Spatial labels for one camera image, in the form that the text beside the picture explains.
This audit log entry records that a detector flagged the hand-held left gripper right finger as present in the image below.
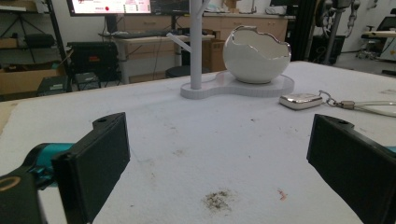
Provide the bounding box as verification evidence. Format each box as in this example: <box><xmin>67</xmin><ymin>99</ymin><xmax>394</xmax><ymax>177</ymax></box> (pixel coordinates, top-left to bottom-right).
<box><xmin>306</xmin><ymin>113</ymin><xmax>396</xmax><ymax>224</ymax></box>

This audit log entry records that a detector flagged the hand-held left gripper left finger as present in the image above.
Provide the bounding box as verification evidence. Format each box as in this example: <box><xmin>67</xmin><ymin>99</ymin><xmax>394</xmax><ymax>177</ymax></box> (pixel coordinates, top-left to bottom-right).
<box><xmin>23</xmin><ymin>112</ymin><xmax>132</xmax><ymax>224</ymax></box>

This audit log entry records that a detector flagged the white key strap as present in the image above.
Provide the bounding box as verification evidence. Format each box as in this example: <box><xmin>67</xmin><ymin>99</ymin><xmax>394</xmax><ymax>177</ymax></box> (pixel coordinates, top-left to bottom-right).
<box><xmin>318</xmin><ymin>90</ymin><xmax>396</xmax><ymax>119</ymax></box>

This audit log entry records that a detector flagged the white car key fob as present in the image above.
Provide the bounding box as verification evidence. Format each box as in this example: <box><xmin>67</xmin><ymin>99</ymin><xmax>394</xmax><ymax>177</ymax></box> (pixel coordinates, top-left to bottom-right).
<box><xmin>278</xmin><ymin>92</ymin><xmax>324</xmax><ymax>111</ymax></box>

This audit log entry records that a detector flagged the white eggshell bowl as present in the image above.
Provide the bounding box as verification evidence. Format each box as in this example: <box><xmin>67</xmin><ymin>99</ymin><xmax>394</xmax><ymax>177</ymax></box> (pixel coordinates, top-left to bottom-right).
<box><xmin>222</xmin><ymin>25</ymin><xmax>292</xmax><ymax>85</ymax></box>

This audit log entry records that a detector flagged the white tree stand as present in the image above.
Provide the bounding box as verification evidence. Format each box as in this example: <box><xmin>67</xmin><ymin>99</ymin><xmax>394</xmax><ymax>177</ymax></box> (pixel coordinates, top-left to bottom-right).
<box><xmin>165</xmin><ymin>0</ymin><xmax>295</xmax><ymax>100</ymax></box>

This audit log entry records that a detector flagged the black equipment case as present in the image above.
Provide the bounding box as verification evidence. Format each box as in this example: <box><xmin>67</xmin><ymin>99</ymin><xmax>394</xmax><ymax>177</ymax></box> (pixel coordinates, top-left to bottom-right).
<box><xmin>66</xmin><ymin>41</ymin><xmax>120</xmax><ymax>82</ymax></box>

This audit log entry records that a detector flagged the wooden desk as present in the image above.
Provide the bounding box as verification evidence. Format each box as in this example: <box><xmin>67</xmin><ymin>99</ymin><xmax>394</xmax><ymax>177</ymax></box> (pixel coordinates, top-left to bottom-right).
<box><xmin>111</xmin><ymin>34</ymin><xmax>216</xmax><ymax>85</ymax></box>

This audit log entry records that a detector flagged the black keyboard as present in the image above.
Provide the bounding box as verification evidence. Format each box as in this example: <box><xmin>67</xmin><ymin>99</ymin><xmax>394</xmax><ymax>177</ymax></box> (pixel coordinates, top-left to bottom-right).
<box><xmin>112</xmin><ymin>29</ymin><xmax>176</xmax><ymax>40</ymax></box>

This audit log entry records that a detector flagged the metal shelf rack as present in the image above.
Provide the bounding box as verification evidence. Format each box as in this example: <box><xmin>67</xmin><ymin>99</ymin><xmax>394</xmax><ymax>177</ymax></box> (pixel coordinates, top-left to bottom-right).
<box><xmin>0</xmin><ymin>0</ymin><xmax>71</xmax><ymax>76</ymax></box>

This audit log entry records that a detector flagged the computer monitor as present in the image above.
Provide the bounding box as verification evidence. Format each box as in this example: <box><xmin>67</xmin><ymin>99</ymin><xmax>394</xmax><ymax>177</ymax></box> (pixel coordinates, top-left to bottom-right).
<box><xmin>65</xmin><ymin>0</ymin><xmax>152</xmax><ymax>17</ymax></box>

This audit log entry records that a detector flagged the brown cardboard box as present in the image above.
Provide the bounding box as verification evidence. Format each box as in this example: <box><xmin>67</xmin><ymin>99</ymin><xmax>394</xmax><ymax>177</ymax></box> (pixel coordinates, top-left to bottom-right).
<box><xmin>202</xmin><ymin>38</ymin><xmax>228</xmax><ymax>73</ymax></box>

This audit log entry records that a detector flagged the wooden cabinet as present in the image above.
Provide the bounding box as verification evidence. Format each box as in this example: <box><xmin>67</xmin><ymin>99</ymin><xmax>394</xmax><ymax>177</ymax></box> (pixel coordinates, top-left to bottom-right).
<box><xmin>124</xmin><ymin>13</ymin><xmax>289</xmax><ymax>43</ymax></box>

